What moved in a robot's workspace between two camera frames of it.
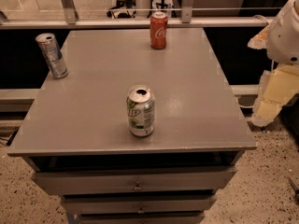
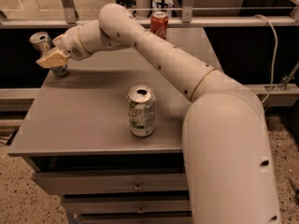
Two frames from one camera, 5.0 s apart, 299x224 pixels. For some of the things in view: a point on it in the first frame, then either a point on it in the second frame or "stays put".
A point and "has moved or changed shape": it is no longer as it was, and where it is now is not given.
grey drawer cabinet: x=75 y=135 stays put
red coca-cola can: x=159 y=30 stays put
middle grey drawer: x=138 y=204 stays put
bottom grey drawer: x=142 y=217 stays put
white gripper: x=285 y=36 → x=70 y=44
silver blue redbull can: x=52 y=55 has moved or changed shape
